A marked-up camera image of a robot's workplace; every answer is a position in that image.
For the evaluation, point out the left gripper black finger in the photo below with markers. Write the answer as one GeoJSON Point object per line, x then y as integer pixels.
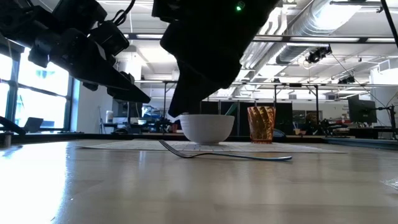
{"type": "Point", "coordinates": [90, 68]}
{"type": "Point", "coordinates": [133, 91]}

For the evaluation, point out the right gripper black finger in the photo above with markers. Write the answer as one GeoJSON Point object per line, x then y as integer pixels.
{"type": "Point", "coordinates": [188, 93]}

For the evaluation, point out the white round bowl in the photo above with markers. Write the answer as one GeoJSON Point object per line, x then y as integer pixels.
{"type": "Point", "coordinates": [206, 129]}

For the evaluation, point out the brown wooden bowl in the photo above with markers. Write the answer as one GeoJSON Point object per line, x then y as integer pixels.
{"type": "Point", "coordinates": [261, 124]}

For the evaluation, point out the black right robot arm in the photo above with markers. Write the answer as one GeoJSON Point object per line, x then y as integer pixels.
{"type": "Point", "coordinates": [202, 7]}

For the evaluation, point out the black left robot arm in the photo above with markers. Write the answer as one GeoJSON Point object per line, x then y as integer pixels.
{"type": "Point", "coordinates": [18, 21]}

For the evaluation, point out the open laptop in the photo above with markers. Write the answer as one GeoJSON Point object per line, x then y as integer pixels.
{"type": "Point", "coordinates": [32, 124]}

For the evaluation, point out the grey woven placemat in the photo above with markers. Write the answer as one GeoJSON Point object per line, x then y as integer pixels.
{"type": "Point", "coordinates": [280, 147]}

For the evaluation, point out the person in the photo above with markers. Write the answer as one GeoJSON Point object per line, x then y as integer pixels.
{"type": "Point", "coordinates": [311, 123]}

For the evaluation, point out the black computer monitor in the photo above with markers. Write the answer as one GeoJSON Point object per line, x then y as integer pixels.
{"type": "Point", "coordinates": [362, 110]}

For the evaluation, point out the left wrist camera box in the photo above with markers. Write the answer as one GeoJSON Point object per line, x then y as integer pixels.
{"type": "Point", "coordinates": [110, 37]}

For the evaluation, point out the black aluminium table frame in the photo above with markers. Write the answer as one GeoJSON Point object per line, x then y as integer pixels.
{"type": "Point", "coordinates": [62, 136]}

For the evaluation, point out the silver ceiling air duct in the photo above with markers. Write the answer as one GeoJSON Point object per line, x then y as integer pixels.
{"type": "Point", "coordinates": [311, 25]}

